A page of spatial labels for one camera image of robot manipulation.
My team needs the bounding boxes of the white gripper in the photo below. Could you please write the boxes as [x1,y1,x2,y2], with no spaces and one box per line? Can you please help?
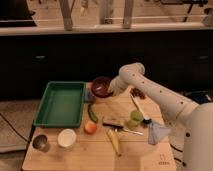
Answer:
[108,77,128,96]

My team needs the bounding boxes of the dark red bowl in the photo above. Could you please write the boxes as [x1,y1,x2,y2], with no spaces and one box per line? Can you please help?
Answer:
[91,76,112,98]

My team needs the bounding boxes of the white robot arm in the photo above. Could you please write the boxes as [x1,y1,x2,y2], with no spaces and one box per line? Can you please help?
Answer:
[108,62,213,171]

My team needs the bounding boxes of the green plastic tray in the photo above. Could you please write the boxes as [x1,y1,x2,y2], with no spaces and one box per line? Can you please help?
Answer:
[33,81,86,128]

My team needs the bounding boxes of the dark red grapes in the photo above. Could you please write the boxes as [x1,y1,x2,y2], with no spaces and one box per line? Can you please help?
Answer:
[130,88,145,99]

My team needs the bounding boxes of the blue sponge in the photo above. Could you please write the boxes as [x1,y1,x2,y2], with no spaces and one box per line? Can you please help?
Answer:
[84,89,95,103]

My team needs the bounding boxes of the green cucumber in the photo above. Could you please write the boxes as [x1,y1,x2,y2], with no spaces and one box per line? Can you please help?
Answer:
[88,104,98,123]

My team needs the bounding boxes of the yellow banana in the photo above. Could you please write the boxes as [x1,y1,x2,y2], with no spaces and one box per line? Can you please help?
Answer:
[107,129,122,156]

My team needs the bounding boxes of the orange fruit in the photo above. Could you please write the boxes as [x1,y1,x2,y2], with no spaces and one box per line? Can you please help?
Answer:
[84,121,97,134]

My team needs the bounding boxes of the blue cloth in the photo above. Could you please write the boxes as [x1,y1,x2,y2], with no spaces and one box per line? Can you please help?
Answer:
[148,121,170,145]

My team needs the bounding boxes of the white bowl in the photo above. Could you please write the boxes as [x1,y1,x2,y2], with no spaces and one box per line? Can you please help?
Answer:
[57,129,77,148]

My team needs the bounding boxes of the small metal cup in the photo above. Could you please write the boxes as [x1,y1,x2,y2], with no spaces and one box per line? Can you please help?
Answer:
[32,134,49,152]

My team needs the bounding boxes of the black handled knife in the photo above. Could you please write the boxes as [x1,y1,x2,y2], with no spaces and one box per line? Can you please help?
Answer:
[102,123,143,135]

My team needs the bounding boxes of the white handled tool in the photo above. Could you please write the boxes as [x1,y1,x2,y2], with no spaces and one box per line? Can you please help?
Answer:
[130,95,152,124]

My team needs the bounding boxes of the black floor cable right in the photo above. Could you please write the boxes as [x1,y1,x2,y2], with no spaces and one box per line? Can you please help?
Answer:
[170,143,186,171]

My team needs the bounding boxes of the black floor cable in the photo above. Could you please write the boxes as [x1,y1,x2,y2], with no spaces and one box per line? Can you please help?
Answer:
[0,113,31,144]
[170,143,186,171]

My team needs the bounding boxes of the black floor cable left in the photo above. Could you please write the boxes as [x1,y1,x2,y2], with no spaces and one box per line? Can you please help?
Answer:
[0,113,31,144]

